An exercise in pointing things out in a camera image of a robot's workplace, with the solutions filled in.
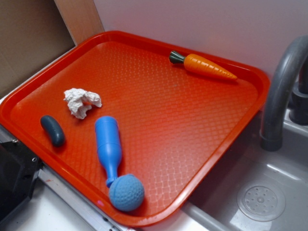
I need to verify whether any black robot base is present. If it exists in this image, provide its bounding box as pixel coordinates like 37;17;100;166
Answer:
0;141;41;226

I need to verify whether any blue plastic bottle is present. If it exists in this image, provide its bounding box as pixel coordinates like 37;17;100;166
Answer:
95;116;122;188

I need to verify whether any red plastic tray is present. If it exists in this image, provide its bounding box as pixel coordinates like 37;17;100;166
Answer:
0;31;270;228

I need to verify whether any orange toy carrot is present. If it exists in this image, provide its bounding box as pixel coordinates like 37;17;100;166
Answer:
169;51;238;81

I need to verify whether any crumpled white paper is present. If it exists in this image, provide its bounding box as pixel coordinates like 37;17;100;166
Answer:
64;88;103;119

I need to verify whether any blue dimpled ball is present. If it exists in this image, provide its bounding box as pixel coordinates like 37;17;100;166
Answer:
109;174;145;212

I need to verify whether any dark grey sausage toy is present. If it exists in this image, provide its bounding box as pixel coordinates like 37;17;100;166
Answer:
40;115;65;147

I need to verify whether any grey toy sink basin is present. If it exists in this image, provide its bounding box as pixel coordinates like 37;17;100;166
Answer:
182;115;308;231

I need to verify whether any light wooden board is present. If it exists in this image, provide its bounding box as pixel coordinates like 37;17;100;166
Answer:
55;0;104;45

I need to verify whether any grey plastic faucet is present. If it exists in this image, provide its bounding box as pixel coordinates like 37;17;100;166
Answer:
260;35;308;151

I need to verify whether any brown cardboard panel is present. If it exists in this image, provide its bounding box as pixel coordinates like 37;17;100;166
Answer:
0;0;75;97

